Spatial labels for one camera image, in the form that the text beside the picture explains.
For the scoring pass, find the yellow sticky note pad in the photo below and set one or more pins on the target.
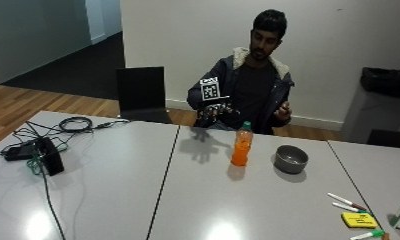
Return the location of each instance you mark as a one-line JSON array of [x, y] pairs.
[[358, 220]]

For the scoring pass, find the white marker with green band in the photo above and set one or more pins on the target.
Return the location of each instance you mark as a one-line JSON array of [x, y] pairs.
[[368, 235]]

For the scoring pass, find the white cube of black markers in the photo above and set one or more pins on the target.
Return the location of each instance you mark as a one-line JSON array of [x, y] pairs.
[[209, 88]]

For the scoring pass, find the grey bin with black bag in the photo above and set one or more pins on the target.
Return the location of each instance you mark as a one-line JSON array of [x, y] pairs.
[[377, 103]]

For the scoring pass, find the black electronic box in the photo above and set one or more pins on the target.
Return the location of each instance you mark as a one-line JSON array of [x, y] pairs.
[[50, 156]]

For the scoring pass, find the dark chair back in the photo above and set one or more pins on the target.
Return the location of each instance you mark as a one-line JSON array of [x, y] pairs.
[[390, 138]]

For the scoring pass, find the black chair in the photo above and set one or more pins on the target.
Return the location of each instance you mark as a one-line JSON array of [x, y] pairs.
[[141, 95]]

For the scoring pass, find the orange soda bottle green cap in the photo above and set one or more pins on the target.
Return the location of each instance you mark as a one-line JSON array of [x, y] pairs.
[[241, 146]]

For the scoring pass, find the black flat device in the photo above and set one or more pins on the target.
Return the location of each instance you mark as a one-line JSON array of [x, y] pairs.
[[19, 152]]

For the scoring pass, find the grey bowl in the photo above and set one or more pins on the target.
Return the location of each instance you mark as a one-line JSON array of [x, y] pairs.
[[290, 159]]

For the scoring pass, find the the person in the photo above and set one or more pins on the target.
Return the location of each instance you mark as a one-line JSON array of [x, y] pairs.
[[253, 83]]

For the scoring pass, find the white marker green cap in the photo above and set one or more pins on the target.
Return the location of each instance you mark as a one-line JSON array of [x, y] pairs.
[[346, 207]]

